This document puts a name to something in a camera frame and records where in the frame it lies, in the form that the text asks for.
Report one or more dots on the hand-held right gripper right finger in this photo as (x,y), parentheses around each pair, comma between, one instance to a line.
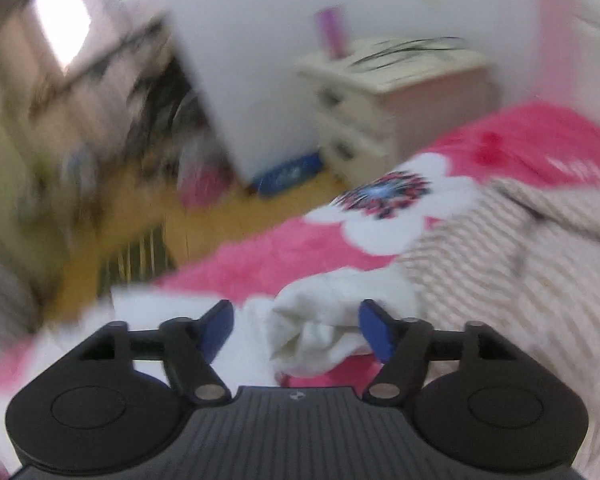
(375,332)

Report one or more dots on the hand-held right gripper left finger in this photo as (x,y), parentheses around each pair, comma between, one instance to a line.
(216,330)

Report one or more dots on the white sweatshirt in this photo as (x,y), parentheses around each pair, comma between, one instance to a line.
(320,320)

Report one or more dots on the pink floral blanket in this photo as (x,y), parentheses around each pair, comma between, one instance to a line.
(280,255)

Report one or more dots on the striped floor mat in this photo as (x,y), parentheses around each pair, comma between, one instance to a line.
(137,260)

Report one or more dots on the pink bag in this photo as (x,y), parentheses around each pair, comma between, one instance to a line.
(202,185)

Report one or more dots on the beige houndstooth blanket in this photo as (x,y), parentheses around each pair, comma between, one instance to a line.
(530,285)

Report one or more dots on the blue plastic item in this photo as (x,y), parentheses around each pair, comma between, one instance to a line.
(287,172)

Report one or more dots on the wheelchair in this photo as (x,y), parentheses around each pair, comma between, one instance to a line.
(165,110)

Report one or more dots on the cream nightstand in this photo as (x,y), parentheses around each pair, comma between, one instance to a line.
(380,105)

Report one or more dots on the purple bottle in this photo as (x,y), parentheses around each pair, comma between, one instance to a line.
(334,30)

